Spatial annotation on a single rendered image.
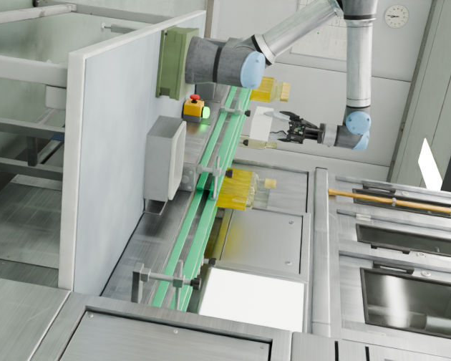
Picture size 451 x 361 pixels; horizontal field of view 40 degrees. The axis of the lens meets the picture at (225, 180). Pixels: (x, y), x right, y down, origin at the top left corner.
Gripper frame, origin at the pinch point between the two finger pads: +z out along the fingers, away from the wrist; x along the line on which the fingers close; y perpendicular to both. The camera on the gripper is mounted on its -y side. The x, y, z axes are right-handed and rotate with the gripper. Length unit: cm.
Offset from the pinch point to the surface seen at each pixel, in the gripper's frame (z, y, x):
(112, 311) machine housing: 23, 99, 22
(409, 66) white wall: -152, -596, 41
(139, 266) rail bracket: 24, 75, 24
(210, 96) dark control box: 27, -55, 5
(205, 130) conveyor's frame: 23.2, -21.1, 11.5
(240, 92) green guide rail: 16, -78, 5
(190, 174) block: 22.5, 11.9, 18.9
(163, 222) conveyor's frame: 26, 33, 29
